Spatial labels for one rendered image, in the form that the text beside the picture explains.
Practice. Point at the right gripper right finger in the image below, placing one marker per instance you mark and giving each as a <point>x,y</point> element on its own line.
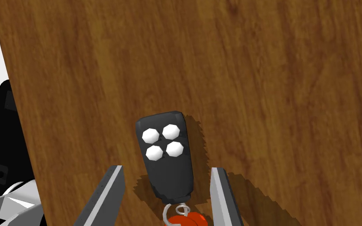
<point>223,204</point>

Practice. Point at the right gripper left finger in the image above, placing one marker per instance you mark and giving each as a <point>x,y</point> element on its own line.
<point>105,201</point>

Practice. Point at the black key fob white buttons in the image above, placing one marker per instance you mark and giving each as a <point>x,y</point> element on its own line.
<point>168,169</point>

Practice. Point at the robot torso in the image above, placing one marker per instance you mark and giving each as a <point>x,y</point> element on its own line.
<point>8,150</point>

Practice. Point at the brown wooden table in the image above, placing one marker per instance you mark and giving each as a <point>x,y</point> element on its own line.
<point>262,94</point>

